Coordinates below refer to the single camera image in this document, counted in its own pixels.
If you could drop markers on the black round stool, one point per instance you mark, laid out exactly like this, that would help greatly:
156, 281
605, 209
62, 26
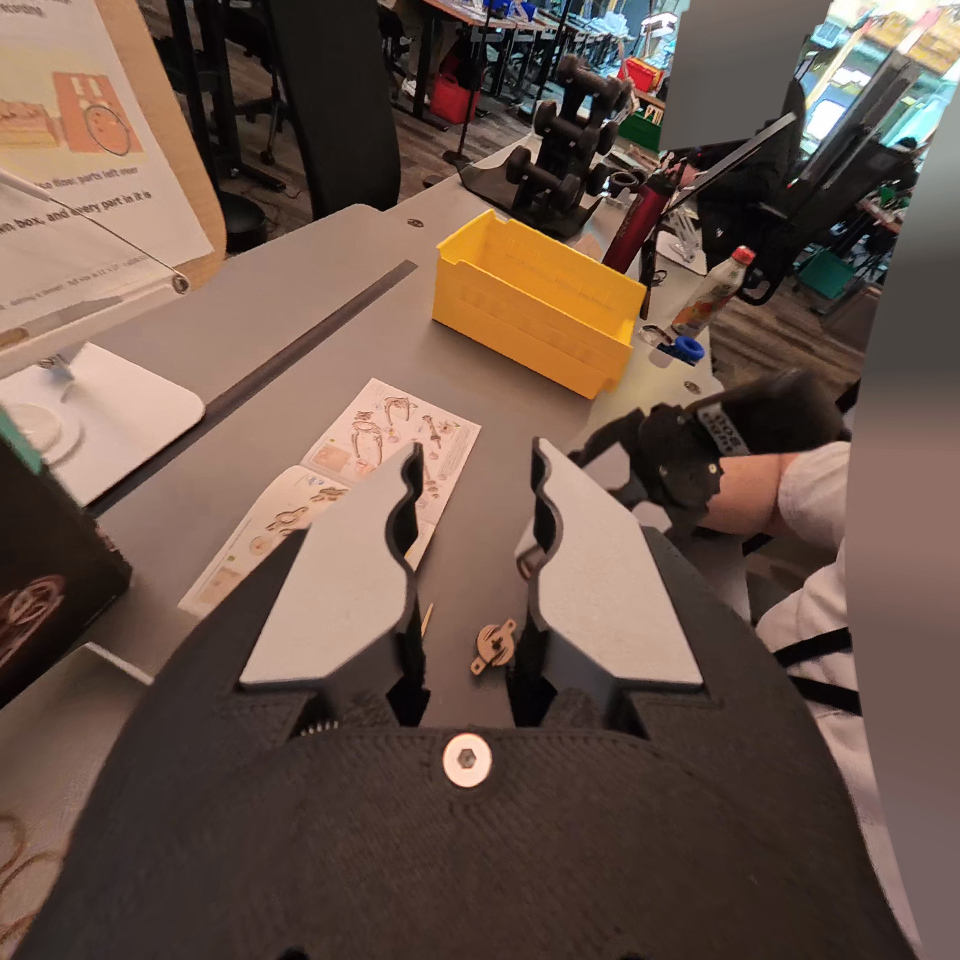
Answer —
244, 221

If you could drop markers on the green plastic crate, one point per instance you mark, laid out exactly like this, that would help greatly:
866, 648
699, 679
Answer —
825, 276

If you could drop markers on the black product box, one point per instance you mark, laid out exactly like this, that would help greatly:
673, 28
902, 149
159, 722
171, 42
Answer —
45, 562

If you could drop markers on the pile of rubber bands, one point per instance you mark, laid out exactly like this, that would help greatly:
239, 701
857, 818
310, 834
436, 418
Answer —
19, 877

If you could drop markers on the white folding stand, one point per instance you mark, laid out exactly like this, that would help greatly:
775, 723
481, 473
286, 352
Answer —
686, 240

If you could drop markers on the dark red water bottle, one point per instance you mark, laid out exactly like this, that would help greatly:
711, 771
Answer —
634, 225

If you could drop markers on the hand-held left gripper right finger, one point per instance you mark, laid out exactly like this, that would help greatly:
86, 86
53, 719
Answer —
607, 600

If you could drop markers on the wooden stick tool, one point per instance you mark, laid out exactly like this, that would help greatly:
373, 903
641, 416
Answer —
428, 619

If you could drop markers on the person's white shirt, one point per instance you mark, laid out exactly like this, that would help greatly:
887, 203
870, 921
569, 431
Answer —
810, 750

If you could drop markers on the blue tape roll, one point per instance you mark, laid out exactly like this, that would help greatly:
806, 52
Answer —
675, 354

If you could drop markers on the printed instruction sign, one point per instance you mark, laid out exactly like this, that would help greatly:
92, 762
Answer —
90, 187

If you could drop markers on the yellow plastic bin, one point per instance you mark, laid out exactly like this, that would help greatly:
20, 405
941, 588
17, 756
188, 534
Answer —
525, 315

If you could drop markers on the person's right forearm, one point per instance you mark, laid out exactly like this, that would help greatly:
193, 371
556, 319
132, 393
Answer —
746, 491

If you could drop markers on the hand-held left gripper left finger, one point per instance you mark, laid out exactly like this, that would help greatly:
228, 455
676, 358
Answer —
322, 615

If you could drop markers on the clear drink bottle red cap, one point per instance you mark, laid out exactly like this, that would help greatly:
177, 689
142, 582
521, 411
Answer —
709, 296

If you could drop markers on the instruction booklet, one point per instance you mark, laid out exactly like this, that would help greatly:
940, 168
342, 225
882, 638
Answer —
390, 420

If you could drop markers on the small wooden gear piece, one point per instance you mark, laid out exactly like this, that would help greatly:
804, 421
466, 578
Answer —
493, 646

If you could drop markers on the rack of black dumbbells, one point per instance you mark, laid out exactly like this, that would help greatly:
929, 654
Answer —
551, 124

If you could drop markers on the black office chair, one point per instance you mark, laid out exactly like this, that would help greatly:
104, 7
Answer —
840, 202

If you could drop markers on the white sign stand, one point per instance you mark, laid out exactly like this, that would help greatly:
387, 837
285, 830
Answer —
127, 405

